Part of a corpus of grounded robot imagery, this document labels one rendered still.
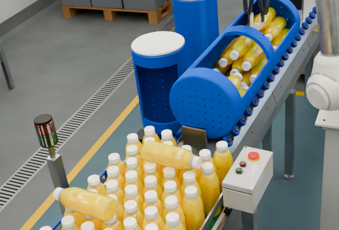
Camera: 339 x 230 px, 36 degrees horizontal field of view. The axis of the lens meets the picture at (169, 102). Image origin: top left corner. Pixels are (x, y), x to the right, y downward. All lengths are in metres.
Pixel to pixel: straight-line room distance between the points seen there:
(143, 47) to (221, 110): 0.83
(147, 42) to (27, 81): 2.36
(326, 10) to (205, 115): 0.59
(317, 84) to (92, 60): 3.40
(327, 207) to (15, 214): 1.92
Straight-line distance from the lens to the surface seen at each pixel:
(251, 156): 1.70
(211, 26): 3.32
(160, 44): 2.66
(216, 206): 1.73
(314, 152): 3.56
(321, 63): 1.89
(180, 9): 3.26
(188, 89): 1.97
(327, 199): 2.33
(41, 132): 1.77
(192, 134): 1.96
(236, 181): 1.62
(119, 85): 4.48
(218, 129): 2.01
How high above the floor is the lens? 2.15
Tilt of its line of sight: 31 degrees down
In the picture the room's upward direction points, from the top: 7 degrees counter-clockwise
